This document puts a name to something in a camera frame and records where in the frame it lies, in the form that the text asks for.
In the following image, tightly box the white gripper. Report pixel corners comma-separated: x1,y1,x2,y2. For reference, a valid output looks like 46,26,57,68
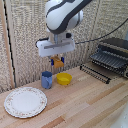
36,32,76,67

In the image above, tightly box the orange bread piece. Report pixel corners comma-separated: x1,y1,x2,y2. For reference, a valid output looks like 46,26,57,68
53,56,65,69

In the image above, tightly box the black toaster oven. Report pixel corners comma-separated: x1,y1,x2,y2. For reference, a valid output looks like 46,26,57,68
89,37,128,80

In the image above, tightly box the yellow bowl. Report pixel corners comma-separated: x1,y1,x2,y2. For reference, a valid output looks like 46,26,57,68
55,72,73,86

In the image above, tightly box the blue cup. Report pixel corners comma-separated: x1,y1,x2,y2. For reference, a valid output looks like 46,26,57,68
40,70,54,90

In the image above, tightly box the woven folding screen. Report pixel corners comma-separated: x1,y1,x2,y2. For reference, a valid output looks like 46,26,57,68
0,0,128,94

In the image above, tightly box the white floral rimmed plate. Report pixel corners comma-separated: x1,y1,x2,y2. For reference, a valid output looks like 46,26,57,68
3,86,48,119

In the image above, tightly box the black cable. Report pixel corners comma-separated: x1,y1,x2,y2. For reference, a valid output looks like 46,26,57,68
74,27,128,45

